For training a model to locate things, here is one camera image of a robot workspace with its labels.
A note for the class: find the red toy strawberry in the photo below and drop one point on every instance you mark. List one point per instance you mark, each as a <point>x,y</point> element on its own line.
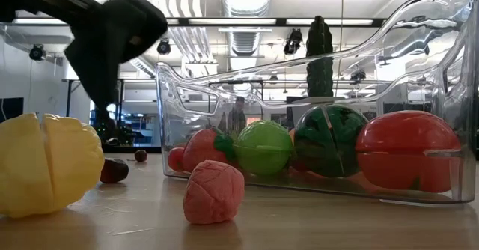
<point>204,150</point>

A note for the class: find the clear plastic container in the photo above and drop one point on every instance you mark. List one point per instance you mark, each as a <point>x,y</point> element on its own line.
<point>460,93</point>

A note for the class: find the pink toy raspberry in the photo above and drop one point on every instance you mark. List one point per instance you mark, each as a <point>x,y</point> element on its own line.
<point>213,192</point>

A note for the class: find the black metal stand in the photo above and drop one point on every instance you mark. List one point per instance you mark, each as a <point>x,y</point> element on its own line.
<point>68,96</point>

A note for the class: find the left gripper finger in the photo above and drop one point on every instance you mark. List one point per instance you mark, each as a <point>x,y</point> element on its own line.
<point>106,119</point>

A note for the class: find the person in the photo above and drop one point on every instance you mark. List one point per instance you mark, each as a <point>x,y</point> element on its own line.
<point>238,119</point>

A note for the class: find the large red toy tomato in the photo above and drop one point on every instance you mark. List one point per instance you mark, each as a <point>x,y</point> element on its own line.
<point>408,156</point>

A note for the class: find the black ceiling spotlight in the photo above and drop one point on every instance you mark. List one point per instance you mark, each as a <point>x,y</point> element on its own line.
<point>293,42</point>
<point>37,52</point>
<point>163,47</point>

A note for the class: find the black wall monitor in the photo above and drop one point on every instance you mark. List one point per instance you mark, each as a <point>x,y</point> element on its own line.
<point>11,109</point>

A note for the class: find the small red toy berry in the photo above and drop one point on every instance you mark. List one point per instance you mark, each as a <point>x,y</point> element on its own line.
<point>175,160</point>

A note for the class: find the yellow toy bell pepper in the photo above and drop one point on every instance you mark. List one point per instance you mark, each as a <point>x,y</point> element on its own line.
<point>48,164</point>

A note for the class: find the green toy lime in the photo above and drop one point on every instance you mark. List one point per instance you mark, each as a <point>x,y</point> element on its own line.
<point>263,149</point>

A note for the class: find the toy watermelon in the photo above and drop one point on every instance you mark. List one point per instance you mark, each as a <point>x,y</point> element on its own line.
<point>329,141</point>

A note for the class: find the dark red toy cherry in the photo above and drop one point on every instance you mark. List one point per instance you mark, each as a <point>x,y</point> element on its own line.
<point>140,155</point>
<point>114,171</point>

